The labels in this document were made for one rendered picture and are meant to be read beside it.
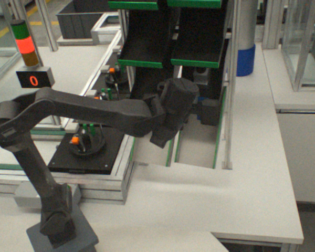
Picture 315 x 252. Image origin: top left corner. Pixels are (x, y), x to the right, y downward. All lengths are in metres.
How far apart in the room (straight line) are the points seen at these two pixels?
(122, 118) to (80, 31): 2.57
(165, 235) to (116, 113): 0.56
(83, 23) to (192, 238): 2.41
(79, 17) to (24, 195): 2.16
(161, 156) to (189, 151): 0.09
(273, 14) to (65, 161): 1.44
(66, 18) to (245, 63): 1.85
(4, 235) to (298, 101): 1.36
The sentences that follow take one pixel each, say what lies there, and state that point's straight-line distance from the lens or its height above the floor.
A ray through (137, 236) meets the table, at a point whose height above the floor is 0.86.
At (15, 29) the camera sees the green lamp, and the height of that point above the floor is 1.40.
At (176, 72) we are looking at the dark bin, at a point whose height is 1.27.
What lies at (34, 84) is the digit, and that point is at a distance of 1.33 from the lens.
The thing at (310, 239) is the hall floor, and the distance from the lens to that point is 2.24.
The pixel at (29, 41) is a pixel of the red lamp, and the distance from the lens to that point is 1.27.
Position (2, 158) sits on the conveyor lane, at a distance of 1.48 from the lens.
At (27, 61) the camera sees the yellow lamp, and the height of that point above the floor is 1.28.
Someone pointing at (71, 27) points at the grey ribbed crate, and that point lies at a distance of 3.21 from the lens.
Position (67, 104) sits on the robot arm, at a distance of 0.64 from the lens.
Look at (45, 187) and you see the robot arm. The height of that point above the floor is 1.25.
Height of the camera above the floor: 1.78
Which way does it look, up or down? 38 degrees down
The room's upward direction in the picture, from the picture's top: 6 degrees counter-clockwise
